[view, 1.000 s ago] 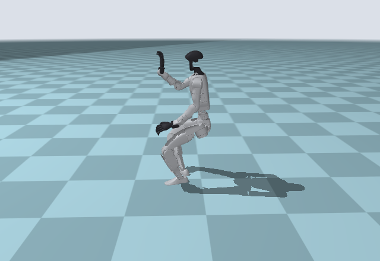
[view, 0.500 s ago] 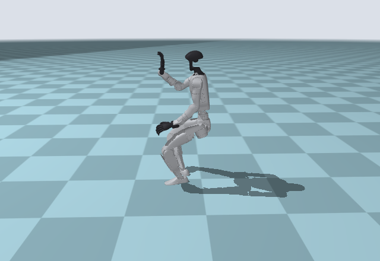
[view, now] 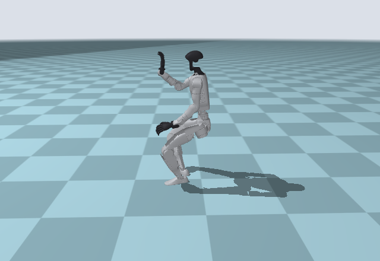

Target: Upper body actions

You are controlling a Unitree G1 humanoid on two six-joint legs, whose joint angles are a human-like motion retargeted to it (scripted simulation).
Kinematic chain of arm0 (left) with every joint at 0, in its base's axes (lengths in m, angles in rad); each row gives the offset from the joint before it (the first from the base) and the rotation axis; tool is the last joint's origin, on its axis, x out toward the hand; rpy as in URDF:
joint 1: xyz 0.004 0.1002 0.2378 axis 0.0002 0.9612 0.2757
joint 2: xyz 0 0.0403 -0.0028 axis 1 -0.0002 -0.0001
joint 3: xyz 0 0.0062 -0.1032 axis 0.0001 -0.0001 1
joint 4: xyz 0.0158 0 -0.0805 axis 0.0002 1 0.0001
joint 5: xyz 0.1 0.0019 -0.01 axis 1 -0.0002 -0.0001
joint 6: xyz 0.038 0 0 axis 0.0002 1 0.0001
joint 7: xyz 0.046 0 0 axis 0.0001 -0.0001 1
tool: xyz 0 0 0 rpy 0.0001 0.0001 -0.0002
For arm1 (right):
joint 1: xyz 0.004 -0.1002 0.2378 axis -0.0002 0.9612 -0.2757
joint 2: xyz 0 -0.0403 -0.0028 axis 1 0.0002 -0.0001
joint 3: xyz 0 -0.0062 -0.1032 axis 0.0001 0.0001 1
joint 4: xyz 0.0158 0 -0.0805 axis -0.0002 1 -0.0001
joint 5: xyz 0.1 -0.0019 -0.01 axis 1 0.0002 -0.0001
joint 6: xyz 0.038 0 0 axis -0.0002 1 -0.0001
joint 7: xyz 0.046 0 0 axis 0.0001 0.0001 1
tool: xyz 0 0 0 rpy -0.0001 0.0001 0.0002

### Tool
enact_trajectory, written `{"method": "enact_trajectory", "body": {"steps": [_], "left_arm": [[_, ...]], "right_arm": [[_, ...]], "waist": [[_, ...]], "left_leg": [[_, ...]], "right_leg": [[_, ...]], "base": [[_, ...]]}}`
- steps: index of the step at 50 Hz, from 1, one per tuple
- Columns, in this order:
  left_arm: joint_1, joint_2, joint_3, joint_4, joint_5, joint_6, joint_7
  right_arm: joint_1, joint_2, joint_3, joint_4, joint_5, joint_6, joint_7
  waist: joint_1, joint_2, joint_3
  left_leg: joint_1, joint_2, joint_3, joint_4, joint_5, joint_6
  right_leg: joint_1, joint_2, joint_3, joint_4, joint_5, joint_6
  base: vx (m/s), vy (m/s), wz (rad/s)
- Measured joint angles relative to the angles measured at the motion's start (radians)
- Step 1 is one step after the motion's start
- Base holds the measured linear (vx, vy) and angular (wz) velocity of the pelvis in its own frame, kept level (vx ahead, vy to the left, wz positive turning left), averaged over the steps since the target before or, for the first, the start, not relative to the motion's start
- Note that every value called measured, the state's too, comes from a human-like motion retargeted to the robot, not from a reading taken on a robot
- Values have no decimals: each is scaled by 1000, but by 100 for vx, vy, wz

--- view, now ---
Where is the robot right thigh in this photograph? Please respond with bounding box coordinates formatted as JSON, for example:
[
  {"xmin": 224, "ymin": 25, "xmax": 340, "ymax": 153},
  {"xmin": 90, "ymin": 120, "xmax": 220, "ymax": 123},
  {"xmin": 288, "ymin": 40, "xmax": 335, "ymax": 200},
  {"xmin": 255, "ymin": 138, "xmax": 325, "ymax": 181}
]
[{"xmin": 167, "ymin": 118, "xmax": 197, "ymax": 141}]

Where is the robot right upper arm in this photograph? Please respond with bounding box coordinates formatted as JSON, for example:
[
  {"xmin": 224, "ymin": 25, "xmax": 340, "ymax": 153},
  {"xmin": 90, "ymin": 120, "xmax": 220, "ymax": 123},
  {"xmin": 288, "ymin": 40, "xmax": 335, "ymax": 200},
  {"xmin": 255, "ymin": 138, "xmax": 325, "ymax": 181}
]
[{"xmin": 175, "ymin": 73, "xmax": 194, "ymax": 91}]

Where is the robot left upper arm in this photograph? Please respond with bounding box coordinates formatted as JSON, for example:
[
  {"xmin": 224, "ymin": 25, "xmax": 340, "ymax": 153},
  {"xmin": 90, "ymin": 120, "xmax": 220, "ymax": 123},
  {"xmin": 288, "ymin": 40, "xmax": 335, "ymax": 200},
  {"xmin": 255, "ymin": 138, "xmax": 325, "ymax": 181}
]
[{"xmin": 191, "ymin": 78, "xmax": 202, "ymax": 113}]

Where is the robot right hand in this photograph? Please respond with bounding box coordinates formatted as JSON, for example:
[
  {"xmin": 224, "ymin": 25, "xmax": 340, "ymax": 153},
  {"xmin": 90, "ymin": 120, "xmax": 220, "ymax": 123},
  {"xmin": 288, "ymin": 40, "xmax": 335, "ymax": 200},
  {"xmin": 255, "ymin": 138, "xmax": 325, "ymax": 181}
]
[{"xmin": 158, "ymin": 52, "xmax": 165, "ymax": 75}]

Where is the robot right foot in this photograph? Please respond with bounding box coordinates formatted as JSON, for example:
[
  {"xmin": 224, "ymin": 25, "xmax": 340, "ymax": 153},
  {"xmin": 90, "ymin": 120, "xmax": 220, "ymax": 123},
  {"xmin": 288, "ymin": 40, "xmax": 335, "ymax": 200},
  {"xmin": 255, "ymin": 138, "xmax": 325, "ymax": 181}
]
[{"xmin": 170, "ymin": 168, "xmax": 189, "ymax": 176}]

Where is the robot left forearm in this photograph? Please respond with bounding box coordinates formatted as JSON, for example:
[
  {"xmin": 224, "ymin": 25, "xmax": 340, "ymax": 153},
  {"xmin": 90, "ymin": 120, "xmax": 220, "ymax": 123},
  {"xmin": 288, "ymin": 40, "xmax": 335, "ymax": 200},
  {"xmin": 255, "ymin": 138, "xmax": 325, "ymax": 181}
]
[{"xmin": 173, "ymin": 105, "xmax": 196, "ymax": 127}]

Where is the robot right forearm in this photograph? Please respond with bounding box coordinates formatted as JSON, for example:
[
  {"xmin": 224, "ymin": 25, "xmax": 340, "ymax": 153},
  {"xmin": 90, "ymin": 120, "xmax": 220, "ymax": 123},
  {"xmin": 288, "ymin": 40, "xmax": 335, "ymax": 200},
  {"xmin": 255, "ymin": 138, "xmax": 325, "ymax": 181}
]
[{"xmin": 157, "ymin": 70, "xmax": 178, "ymax": 86}]

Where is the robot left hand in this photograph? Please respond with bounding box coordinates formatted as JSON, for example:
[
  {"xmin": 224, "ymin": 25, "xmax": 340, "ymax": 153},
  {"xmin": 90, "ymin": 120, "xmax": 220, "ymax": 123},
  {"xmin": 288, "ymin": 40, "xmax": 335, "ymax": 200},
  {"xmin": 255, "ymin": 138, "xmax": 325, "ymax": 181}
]
[{"xmin": 156, "ymin": 121, "xmax": 179, "ymax": 136}]

